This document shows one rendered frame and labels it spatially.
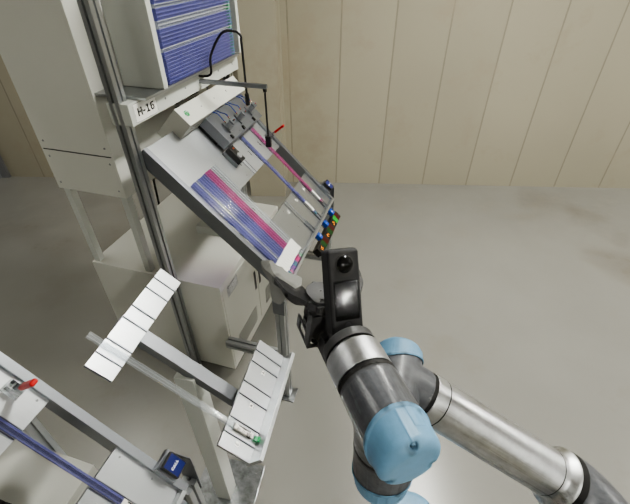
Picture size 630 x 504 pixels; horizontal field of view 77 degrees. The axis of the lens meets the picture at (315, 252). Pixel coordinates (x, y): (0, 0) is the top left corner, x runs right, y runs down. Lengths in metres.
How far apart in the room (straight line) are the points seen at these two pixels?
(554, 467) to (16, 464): 1.33
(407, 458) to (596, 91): 3.78
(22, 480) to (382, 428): 1.18
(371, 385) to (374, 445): 0.06
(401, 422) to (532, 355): 2.11
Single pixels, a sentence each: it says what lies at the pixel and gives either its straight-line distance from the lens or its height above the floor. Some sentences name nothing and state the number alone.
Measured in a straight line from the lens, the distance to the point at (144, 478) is 1.14.
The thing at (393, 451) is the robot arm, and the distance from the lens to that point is 0.44.
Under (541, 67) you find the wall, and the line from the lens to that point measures 3.79.
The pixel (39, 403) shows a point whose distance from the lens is 1.08.
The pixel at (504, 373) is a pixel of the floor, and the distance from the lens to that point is 2.38.
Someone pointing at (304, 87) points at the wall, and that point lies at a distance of 3.49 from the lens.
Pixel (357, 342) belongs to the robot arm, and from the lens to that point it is 0.50.
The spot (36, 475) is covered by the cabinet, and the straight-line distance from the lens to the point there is 1.47.
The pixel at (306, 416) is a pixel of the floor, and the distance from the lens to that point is 2.04.
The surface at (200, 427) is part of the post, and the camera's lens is 1.42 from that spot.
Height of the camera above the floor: 1.77
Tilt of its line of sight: 38 degrees down
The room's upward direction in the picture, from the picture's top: straight up
